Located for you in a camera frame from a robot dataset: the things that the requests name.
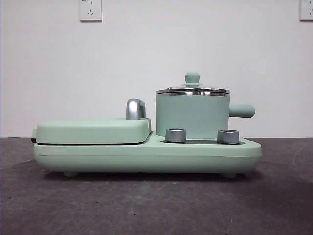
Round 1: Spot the glass pot lid green knob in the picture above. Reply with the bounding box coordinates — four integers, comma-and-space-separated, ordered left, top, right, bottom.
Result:
156, 72, 230, 95

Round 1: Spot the silver control knob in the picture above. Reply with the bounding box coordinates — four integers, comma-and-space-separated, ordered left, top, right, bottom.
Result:
165, 128, 187, 143
217, 129, 240, 144

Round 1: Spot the mint green breakfast machine base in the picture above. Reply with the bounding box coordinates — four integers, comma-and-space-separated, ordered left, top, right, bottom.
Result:
33, 131, 262, 178

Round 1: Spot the mint green griddle cover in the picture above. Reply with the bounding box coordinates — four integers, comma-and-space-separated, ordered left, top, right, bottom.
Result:
31, 117, 153, 145

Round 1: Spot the chrome griddle handle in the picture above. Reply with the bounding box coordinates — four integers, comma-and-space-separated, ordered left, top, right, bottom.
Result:
126, 98, 147, 120

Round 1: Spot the mint green pot with handle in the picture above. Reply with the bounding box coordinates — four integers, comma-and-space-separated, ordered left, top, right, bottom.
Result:
155, 89, 256, 141

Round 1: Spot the white wall socket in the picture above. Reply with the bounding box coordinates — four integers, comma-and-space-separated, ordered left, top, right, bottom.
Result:
299, 0, 313, 22
80, 0, 103, 22

